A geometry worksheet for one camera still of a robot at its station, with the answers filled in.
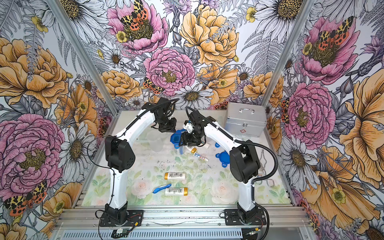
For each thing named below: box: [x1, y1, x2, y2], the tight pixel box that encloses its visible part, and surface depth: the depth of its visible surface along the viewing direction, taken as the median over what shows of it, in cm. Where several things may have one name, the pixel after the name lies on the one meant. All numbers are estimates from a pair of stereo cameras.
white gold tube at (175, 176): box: [164, 172, 186, 180], surface depth 88 cm
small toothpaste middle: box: [193, 152, 209, 162], surface depth 97 cm
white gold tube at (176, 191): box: [165, 187, 189, 196], surface depth 83 cm
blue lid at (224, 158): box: [215, 150, 230, 168], surface depth 99 cm
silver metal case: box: [224, 102, 267, 138], surface depth 101 cm
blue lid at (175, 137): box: [170, 129, 187, 149], surface depth 92 cm
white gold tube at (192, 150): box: [184, 146, 197, 154], surface depth 100 cm
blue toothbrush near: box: [152, 183, 172, 194], surface depth 85 cm
